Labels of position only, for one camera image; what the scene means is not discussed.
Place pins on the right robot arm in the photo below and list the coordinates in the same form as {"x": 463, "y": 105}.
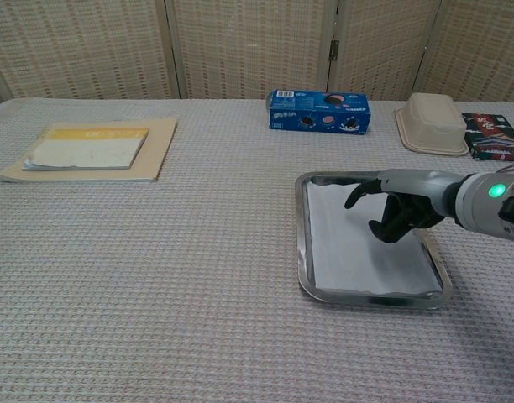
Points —
{"x": 492, "y": 203}

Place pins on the woven folding screen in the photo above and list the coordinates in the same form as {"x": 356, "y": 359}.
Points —
{"x": 257, "y": 48}

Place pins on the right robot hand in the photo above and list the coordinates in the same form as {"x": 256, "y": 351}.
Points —
{"x": 416, "y": 193}

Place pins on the dark box with Chinese print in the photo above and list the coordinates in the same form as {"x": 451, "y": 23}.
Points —
{"x": 492, "y": 134}

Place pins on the white woven tablecloth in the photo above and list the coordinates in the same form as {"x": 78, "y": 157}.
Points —
{"x": 156, "y": 273}

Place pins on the beige plastic food container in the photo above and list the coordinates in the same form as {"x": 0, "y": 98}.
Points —
{"x": 433, "y": 121}

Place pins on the yellow and white notebook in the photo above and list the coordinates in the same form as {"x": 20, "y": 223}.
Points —
{"x": 89, "y": 149}

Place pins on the stainless steel tray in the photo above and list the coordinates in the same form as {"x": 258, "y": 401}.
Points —
{"x": 366, "y": 301}

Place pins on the blue Oreo cookie box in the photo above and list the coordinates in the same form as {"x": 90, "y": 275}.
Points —
{"x": 318, "y": 111}

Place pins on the black screen hinge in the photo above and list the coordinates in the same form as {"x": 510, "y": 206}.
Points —
{"x": 334, "y": 49}

